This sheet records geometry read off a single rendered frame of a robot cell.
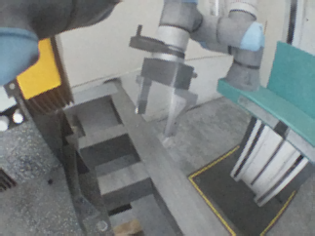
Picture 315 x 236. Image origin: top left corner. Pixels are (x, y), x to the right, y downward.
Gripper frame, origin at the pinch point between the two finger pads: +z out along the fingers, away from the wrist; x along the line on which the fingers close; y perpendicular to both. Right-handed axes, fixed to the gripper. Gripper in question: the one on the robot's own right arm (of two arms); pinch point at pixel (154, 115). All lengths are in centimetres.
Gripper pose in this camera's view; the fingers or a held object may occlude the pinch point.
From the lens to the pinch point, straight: 36.9
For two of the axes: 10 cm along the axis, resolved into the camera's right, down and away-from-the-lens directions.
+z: -2.2, 9.2, 3.1
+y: 8.0, -0.1, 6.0
